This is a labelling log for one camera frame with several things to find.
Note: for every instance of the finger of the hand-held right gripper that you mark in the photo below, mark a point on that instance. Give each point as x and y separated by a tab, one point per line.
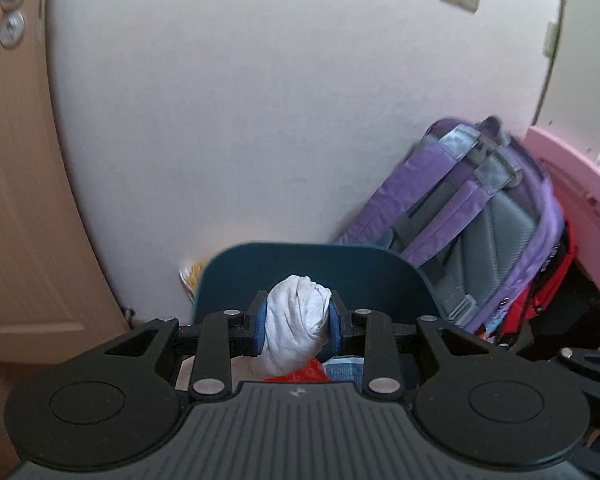
587	367

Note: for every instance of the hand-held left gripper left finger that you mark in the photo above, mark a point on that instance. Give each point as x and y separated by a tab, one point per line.
258	327

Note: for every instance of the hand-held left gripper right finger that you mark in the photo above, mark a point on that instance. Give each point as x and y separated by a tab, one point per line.
336	327

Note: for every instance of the white tissue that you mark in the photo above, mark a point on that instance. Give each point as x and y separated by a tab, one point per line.
297	320

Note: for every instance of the dark teal trash bin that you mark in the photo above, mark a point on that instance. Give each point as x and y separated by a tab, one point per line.
310	265

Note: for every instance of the blue and white packet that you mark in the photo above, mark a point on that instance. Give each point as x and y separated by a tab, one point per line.
344	369

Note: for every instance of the red plastic wrapper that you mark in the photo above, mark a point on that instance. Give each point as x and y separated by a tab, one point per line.
302	374

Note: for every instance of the yellow printed paper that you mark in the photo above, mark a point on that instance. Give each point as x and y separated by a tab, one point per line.
192	275

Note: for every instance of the red bag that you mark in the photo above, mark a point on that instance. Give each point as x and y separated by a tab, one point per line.
545	290

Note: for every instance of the purple and grey backpack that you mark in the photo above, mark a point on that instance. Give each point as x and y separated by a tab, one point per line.
475	220

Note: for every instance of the pink furniture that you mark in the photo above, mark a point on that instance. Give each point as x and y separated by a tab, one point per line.
575	185

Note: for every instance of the light wooden door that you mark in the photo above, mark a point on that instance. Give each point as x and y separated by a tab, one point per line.
25	200

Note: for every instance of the beige door hinge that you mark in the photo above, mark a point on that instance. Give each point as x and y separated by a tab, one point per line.
550	39

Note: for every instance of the silver door lock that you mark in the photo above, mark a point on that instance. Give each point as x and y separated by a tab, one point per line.
11	29

